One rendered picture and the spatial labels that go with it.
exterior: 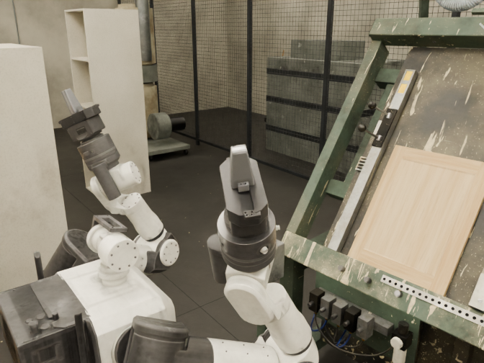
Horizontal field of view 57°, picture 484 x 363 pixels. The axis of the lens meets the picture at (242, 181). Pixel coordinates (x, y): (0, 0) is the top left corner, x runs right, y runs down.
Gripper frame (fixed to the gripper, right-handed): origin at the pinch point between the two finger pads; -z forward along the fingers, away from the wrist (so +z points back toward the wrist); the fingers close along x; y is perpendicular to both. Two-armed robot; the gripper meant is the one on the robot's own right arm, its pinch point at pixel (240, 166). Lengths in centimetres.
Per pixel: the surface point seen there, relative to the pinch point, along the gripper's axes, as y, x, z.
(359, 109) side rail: 76, 142, 93
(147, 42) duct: -73, 600, 242
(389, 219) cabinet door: 69, 79, 110
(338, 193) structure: 56, 108, 118
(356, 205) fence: 59, 91, 111
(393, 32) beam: 95, 157, 61
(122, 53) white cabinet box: -81, 410, 167
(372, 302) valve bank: 53, 50, 127
